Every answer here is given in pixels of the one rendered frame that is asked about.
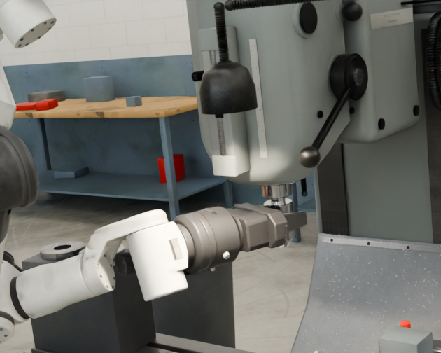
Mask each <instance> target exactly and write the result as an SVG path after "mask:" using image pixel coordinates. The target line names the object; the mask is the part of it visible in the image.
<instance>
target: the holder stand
mask: <svg viewBox="0 0 441 353"><path fill-rule="evenodd" d="M85 249H86V246H85V243H84V242H79V241H66V242H58V243H54V244H50V245H48V246H45V247H44V248H42V249H41V250H40V253H39V254H37V255H35V256H32V257H30V258H28V259H26V260H23V261H22V269H23V271H25V270H29V269H32V268H35V267H38V266H40V265H45V264H50V263H57V262H60V261H63V260H66V259H68V258H71V257H74V256H77V255H80V254H84V251H85ZM129 250H130V249H126V248H125V246H124V245H122V244H121V245H120V247H119V249H118V251H117V253H116V254H119V253H122V252H126V251H129ZM115 258H116V255H115V257H114V259H113V269H114V273H115V288H114V290H112V291H109V292H107V293H103V294H101V295H98V296H95V297H92V298H88V299H86V300H82V301H80V302H77V303H74V304H71V305H68V306H66V307H65V308H63V309H61V310H59V311H57V312H54V313H51V314H47V315H45V316H42V317H39V318H36V319H33V318H31V327H32V331H33V336H34V344H35V348H36V349H43V350H48V351H53V352H61V353H135V352H136V351H138V350H139V349H141V348H142V347H144V346H145V345H147V344H148V343H150V342H151V341H152V340H154V339H156V332H155V322H154V316H153V306H152V301H145V300H144V297H143V294H142V291H141V287H140V284H139V280H138V277H137V273H134V274H130V275H126V276H121V275H120V274H119V273H118V271H117V268H116V262H115Z"/></svg>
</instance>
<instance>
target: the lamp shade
mask: <svg viewBox="0 0 441 353"><path fill-rule="evenodd" d="M199 95H200V102H201V109H202V113H203V114H209V115H216V114H227V113H239V112H243V111H250V110H253V109H256V108H258V103H257V95H256V85H255V83H254V81H253V79H252V77H251V74H250V72H249V69H248V68H246V67H245V66H243V65H241V64H240V63H238V62H232V60H230V61H227V62H218V64H213V65H211V66H210V67H209V68H208V69H207V70H206V71H205V72H204V73H203V76H202V82H201V86H200V90H199Z"/></svg>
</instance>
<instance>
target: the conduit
mask: <svg viewBox="0 0 441 353"><path fill-rule="evenodd" d="M436 1H441V0H420V1H406V2H401V5H405V4H420V3H428V2H436ZM426 61H427V63H426V64H427V65H426V66H427V67H426V69H427V70H426V71H427V81H428V89H429V93H430V98H431V101H432V103H433V105H434V107H435V108H436V109H438V110H439V111H441V11H438V12H436V13H435V14H434V15H433V16H432V17H431V19H430V21H429V23H428V29H427V33H426Z"/></svg>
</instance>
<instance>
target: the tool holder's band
mask: <svg viewBox="0 0 441 353"><path fill-rule="evenodd" d="M263 205H264V207H268V208H272V209H277V210H280V211H281V212H282V211H286V210H289V209H292V208H293V207H294V206H293V201H292V200H291V199H287V198H286V201H285V202H282V203H271V200H268V201H266V202H265V203H264V204H263Z"/></svg>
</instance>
